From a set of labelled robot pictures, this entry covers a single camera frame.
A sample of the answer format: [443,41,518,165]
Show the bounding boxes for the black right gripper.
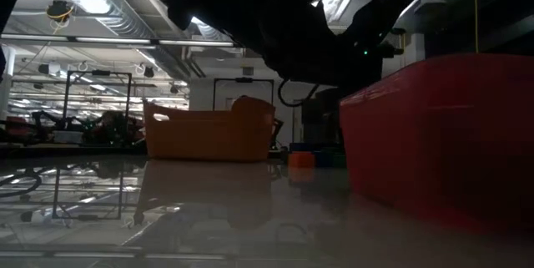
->
[335,41,385,90]

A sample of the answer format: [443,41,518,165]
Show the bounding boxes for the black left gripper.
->
[258,0,337,86]

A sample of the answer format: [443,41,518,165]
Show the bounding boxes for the pink plastic tray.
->
[339,53,534,223]

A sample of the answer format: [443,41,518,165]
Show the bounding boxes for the orange plastic bin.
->
[143,95,277,163]

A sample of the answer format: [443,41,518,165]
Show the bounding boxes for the dark cabinet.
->
[300,88,341,144]

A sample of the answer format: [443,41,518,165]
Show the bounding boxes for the blue studded brick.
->
[315,150,335,168]

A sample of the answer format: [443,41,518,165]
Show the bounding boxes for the dark background robot station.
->
[0,109,146,149]

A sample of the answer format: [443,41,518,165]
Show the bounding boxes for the white storage box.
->
[52,129,83,144]

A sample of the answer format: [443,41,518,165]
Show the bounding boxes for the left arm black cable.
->
[277,78,321,109]

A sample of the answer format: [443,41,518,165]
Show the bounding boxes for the low black station frame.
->
[213,77,275,101]

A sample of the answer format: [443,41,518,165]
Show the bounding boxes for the yellow hanging cable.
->
[474,0,481,54]

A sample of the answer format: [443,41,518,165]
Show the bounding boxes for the silver horizontal frame bar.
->
[0,33,235,50]

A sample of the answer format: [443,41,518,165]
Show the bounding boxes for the long silver spiral duct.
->
[33,0,205,79]

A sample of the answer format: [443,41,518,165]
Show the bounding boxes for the tall black station frame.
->
[62,69,133,144]

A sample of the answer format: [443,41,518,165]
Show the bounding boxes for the yellow ceiling cable reel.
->
[45,0,77,23]

